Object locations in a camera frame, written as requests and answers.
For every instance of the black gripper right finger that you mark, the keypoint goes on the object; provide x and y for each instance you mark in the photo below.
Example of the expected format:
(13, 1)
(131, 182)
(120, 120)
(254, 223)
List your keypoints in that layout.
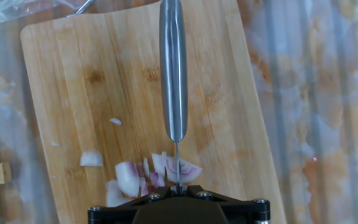
(247, 211)

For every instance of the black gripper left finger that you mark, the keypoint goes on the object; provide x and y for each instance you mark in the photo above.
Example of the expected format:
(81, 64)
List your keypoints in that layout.
(113, 213)

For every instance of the red onion wedge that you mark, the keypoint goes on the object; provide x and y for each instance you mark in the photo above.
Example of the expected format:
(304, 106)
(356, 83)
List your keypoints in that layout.
(127, 177)

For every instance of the steel cleaver knife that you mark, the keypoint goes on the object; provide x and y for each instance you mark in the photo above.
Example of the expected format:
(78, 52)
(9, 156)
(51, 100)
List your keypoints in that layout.
(173, 77)

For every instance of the clear bag of onions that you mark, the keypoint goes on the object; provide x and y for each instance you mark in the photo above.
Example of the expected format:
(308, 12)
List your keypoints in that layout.
(11, 11)

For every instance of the chopped onion piece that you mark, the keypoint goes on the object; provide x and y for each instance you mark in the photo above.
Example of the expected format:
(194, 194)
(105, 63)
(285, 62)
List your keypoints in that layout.
(91, 158)

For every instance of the tiny onion bit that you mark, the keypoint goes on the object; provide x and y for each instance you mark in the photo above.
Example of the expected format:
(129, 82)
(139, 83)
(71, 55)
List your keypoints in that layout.
(55, 144)
(116, 121)

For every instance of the clear plastic table sheet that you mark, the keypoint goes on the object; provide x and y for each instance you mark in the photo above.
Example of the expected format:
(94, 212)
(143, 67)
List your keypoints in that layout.
(315, 109)

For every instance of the bamboo cutting board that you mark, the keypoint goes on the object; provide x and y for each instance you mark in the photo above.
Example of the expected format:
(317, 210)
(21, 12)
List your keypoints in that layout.
(104, 77)

